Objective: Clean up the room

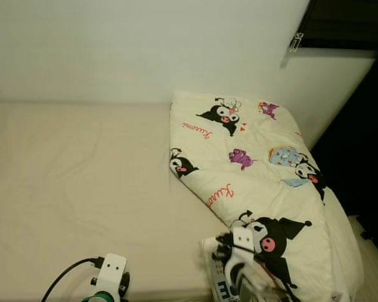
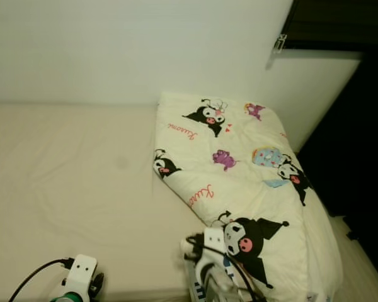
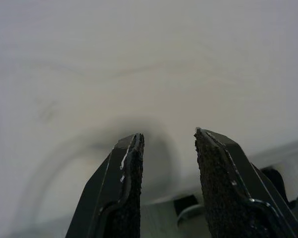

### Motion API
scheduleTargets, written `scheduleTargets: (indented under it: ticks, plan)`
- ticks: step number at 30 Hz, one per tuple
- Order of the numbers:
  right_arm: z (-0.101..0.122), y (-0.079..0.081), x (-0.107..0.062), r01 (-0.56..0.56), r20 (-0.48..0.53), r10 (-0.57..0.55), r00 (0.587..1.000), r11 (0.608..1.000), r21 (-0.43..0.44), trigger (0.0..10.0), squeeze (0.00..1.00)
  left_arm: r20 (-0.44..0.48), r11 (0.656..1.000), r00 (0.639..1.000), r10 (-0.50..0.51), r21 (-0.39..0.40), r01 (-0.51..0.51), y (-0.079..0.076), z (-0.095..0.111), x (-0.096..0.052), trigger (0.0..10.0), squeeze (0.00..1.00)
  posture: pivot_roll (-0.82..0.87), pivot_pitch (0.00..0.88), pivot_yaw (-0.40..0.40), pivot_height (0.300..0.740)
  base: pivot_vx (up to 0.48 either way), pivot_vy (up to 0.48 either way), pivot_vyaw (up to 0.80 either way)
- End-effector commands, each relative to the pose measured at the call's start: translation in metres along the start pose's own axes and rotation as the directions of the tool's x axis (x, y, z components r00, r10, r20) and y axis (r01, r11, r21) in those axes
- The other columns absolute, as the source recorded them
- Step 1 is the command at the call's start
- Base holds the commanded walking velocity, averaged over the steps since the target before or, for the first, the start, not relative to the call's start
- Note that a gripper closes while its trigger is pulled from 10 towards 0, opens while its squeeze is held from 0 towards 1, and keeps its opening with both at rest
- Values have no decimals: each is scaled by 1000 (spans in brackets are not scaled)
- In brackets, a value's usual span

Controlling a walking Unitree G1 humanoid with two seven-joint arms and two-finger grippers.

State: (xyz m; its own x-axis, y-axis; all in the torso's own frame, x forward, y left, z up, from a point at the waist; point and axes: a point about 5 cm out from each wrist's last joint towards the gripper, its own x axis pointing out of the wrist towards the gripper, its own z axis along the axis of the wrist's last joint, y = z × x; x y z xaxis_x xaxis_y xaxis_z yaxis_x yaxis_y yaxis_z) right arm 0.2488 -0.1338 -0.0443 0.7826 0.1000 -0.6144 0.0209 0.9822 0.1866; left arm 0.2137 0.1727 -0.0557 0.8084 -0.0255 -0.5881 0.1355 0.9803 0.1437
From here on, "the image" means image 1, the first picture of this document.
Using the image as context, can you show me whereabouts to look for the tall black case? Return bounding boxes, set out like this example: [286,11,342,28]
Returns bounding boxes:
[310,50,378,262]

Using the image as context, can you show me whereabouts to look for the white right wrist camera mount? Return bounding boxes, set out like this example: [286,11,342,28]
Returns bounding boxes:
[230,226,256,252]

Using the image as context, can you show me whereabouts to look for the silver window latch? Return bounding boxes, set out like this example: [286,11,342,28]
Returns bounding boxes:
[289,33,304,52]

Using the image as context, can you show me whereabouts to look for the white book blue letters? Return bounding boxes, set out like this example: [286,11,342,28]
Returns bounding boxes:
[200,236,253,302]

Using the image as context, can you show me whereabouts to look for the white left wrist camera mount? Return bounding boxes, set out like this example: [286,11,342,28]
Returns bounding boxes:
[96,254,128,296]

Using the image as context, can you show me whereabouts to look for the mattress with beige sheet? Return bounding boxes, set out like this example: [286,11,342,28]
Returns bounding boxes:
[0,101,378,302]

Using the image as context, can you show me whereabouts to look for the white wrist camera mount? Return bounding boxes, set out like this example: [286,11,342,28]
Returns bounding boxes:
[230,226,256,252]
[96,254,128,296]

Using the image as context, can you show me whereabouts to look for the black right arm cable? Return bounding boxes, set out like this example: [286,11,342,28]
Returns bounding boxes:
[217,242,297,302]

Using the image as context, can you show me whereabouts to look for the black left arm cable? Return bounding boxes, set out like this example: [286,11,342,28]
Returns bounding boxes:
[41,257,106,302]

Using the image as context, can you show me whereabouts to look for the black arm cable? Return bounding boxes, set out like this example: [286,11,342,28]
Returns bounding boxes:
[217,242,297,302]
[41,257,106,302]

